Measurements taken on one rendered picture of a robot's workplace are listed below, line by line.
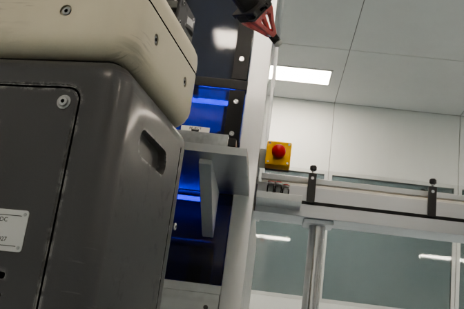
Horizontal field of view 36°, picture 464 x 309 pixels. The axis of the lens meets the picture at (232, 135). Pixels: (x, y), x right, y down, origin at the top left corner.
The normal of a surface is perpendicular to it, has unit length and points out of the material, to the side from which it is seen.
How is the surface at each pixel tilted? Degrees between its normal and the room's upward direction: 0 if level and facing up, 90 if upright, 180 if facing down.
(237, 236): 90
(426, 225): 90
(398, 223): 90
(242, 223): 90
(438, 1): 180
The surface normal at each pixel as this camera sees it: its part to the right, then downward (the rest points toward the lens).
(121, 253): 0.97, 0.05
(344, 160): -0.04, -0.31
